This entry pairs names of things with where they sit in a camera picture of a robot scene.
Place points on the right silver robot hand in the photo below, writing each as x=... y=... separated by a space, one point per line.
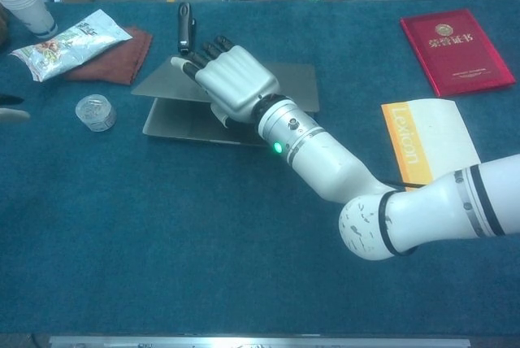
x=235 y=79

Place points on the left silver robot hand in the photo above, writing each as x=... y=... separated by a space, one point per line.
x=12 y=115

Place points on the silver laptop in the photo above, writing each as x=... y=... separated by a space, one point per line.
x=174 y=83

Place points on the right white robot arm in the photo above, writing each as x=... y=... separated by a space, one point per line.
x=325 y=161

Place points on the black stapler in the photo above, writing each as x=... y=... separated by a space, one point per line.
x=185 y=23

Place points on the clear jar of paper clips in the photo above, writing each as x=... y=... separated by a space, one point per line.
x=95 y=114

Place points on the white snack bag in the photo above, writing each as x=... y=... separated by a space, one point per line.
x=69 y=47

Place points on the stack of white paper cups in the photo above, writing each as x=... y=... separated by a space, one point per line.
x=24 y=2

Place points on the brown folded cloth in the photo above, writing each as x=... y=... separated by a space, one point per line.
x=122 y=63

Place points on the blue felt table cover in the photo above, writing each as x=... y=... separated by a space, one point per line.
x=203 y=262

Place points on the yellow white Lexicon notebook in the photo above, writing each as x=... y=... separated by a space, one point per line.
x=438 y=136

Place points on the red certificate folder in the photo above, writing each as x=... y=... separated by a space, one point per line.
x=455 y=55

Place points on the aluminium frame rail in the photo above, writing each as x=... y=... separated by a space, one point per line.
x=260 y=342

